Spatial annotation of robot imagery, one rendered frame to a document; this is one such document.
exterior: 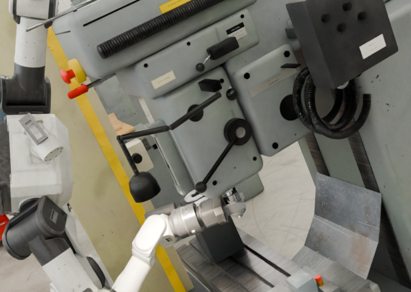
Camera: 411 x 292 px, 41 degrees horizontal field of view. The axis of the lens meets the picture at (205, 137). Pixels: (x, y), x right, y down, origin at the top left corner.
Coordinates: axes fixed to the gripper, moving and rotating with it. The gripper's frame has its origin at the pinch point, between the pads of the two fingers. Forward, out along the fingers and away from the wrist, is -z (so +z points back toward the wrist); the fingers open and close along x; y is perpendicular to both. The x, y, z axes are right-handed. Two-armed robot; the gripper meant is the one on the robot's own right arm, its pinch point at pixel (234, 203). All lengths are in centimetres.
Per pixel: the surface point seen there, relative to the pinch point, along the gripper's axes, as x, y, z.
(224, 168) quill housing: -9.9, -15.1, -2.3
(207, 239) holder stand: 24.4, 20.8, 16.1
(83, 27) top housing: -20, -62, 13
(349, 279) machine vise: -18.9, 23.2, -22.1
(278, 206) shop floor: 228, 123, -4
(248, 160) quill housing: -6.9, -13.6, -8.7
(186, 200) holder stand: 39.3, 10.7, 20.1
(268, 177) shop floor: 283, 123, -3
